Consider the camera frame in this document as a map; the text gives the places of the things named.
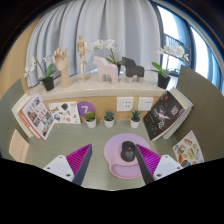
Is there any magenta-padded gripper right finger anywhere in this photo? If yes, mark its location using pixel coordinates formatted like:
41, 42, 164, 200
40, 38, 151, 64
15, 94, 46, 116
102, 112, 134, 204
133, 143, 184, 185

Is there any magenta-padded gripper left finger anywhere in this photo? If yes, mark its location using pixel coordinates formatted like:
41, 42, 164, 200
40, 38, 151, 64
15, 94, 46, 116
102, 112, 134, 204
43, 143, 93, 187

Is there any black computer mouse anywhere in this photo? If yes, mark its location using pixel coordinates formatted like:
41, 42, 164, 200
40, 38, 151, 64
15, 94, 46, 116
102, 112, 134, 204
120, 140, 138, 163

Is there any purple mouse pad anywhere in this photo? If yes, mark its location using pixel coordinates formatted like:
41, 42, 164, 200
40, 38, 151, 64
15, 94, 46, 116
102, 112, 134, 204
103, 132, 152, 180

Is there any illustrated white card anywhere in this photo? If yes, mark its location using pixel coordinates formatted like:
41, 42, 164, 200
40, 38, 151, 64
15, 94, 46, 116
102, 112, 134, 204
172, 130, 205, 169

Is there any beige book with red text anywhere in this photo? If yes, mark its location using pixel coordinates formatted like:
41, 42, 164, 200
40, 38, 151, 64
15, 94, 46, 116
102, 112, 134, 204
8, 129, 30, 164

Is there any black cover book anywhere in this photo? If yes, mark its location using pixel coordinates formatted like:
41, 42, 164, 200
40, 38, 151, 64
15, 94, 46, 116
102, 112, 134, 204
142, 90, 186, 141

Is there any small succulent in white pot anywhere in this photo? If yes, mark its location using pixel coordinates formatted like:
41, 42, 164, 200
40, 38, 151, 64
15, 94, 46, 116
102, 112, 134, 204
84, 110, 98, 129
103, 110, 116, 129

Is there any spiky succulent in white pot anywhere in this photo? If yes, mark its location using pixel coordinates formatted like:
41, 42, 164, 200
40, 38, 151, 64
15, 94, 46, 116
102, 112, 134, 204
129, 108, 142, 129

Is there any white sticker card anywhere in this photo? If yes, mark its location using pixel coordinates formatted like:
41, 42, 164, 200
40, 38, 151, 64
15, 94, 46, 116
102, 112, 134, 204
48, 101, 82, 125

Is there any photo cover book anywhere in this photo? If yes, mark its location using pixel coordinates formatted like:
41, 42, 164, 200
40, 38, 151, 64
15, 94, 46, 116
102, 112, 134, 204
20, 93, 55, 141

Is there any purple round number sign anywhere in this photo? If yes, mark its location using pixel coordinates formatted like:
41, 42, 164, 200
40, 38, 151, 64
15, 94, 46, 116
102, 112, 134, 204
77, 100, 97, 118

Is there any white orchid in black pot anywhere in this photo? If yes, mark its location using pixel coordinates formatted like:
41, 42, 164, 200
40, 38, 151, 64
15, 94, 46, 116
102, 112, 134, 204
93, 38, 123, 76
23, 55, 58, 92
148, 45, 189, 90

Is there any wooden hand model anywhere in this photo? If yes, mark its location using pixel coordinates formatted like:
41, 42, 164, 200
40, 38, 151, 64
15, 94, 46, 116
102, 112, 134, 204
52, 47, 72, 89

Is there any black horse figure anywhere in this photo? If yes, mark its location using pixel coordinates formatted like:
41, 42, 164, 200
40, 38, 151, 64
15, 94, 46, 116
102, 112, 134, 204
120, 56, 146, 84

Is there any pink horse figure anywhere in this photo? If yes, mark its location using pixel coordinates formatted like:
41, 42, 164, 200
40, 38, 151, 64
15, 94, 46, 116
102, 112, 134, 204
92, 55, 120, 85

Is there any wooden artist mannequin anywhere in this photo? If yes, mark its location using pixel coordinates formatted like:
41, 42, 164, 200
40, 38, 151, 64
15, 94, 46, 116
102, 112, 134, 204
75, 34, 92, 81

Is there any dark framed window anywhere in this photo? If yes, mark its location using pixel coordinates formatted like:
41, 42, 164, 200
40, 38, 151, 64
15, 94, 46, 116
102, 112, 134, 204
156, 3, 224, 94

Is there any grey curtain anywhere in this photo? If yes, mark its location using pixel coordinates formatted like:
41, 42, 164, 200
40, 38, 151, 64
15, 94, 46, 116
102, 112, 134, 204
25, 0, 164, 88

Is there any white wall socket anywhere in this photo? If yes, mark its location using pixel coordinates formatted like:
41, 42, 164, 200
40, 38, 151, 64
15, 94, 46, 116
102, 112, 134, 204
137, 96, 155, 112
116, 96, 135, 112

